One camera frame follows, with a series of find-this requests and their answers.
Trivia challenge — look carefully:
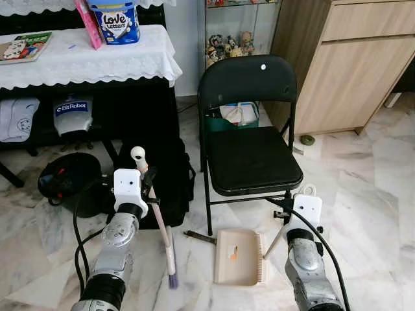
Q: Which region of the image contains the pink handled broom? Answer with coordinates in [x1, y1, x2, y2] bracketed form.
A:
[130, 146, 179, 290]

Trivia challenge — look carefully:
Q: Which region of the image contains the beige long handled dustpan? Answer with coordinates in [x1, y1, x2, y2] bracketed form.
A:
[214, 184, 318, 287]

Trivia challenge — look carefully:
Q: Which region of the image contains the black backpack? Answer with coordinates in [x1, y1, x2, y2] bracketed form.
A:
[107, 136, 196, 229]

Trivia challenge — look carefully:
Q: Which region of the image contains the black folding chair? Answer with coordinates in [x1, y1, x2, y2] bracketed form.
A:
[196, 54, 305, 237]

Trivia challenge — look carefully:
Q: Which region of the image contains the dark stick debris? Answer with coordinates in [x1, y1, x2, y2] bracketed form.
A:
[184, 230, 218, 245]

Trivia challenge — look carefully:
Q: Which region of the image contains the black table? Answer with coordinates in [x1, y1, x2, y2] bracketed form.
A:
[0, 10, 182, 189]

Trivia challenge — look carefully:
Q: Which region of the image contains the teal bag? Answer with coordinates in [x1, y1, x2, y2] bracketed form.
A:
[206, 107, 260, 133]

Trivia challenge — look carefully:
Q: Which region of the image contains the black round bag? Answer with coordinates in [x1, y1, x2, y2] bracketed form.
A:
[37, 152, 104, 208]

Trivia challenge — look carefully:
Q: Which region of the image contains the white plastic bag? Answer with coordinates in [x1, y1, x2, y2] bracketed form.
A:
[220, 102, 260, 127]

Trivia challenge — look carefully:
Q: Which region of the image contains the grey BitRobot bag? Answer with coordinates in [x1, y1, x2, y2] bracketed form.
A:
[52, 96, 95, 138]

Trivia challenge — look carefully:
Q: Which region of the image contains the white lace tablecloth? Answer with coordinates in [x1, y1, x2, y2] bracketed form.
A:
[0, 25, 184, 90]

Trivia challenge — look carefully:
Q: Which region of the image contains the small animal figurine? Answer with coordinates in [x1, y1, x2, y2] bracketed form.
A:
[222, 36, 239, 58]
[239, 31, 256, 56]
[206, 36, 223, 64]

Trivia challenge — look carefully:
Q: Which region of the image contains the light wooden drawer cabinet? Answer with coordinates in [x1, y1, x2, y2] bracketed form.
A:
[269, 0, 415, 137]

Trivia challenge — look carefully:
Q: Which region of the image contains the white fabric bag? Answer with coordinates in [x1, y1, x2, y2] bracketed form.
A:
[0, 97, 33, 143]

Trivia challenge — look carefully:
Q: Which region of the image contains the blue Love Letters tin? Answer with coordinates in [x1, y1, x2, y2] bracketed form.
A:
[86, 0, 141, 46]

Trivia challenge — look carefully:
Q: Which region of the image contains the pink box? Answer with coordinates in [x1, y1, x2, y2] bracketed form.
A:
[73, 0, 104, 51]

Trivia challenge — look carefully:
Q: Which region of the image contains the glass display cabinet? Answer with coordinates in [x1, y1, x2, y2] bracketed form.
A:
[198, 0, 283, 98]

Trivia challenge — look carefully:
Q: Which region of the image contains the colourful magazine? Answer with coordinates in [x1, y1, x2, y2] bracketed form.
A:
[0, 31, 54, 65]

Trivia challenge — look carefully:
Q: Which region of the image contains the white lace shelf cloth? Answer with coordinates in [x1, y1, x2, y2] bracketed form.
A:
[0, 0, 177, 17]

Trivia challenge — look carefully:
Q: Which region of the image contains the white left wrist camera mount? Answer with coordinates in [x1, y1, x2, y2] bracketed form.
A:
[113, 168, 143, 218]

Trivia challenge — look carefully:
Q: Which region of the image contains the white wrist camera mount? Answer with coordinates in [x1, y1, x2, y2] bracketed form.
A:
[292, 194, 323, 231]
[113, 168, 143, 218]

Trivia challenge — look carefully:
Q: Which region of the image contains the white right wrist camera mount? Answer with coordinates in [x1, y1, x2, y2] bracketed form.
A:
[292, 194, 323, 231]

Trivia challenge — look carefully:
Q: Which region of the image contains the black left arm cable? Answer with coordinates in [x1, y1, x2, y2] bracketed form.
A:
[71, 178, 117, 299]

